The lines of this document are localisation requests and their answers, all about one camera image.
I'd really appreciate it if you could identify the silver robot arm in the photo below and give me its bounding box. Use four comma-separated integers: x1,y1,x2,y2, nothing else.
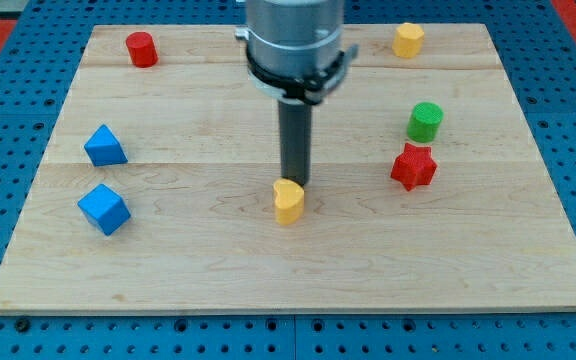
235,0,359,106

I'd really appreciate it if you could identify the wooden board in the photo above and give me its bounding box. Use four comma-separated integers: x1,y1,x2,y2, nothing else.
0,24,576,316

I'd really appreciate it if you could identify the yellow heart block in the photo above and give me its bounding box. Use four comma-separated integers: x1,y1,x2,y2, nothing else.
273,178,305,226

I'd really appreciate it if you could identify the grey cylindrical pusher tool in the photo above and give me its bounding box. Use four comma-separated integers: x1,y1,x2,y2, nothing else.
278,102,312,186

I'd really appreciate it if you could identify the red star block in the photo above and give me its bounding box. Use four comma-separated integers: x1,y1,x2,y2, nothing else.
390,143,438,191

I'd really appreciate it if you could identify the green cylinder block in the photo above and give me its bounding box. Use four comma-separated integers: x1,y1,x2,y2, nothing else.
407,102,444,143

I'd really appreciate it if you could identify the yellow hexagon block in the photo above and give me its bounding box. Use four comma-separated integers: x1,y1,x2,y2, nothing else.
392,22,425,59

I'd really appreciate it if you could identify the blue cube block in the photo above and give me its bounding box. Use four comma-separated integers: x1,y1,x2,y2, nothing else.
77,184,131,236

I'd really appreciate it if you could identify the blue triangle block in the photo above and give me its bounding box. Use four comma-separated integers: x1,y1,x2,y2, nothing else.
84,124,128,167

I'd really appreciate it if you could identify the red cylinder block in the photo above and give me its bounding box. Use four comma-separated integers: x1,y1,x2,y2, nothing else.
125,31,158,68

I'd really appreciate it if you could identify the black clamp ring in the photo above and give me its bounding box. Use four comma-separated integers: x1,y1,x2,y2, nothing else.
245,47,347,107

